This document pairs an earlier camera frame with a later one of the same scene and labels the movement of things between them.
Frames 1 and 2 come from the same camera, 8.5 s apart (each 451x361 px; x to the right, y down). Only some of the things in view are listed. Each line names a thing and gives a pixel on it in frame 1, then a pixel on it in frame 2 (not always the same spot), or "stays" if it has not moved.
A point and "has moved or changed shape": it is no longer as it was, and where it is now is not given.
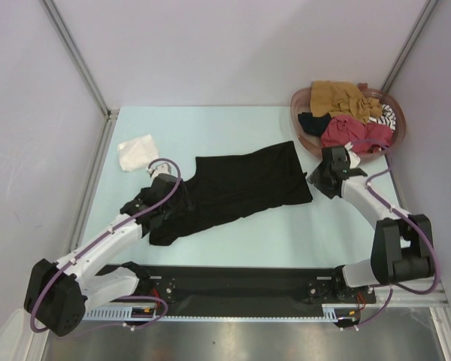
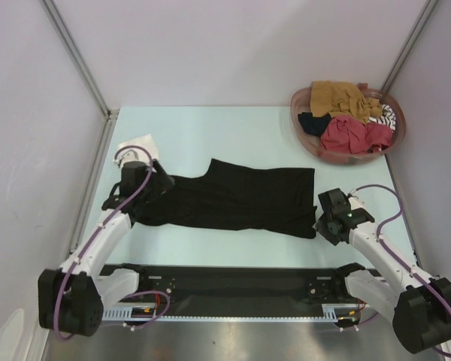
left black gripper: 181,193 → 160,180
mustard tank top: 334,98 stays
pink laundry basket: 301,103 stays
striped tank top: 388,117 stays
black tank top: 228,185 has moved or changed shape
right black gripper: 321,180 → 326,222
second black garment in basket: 313,125 stays
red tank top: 345,129 stays
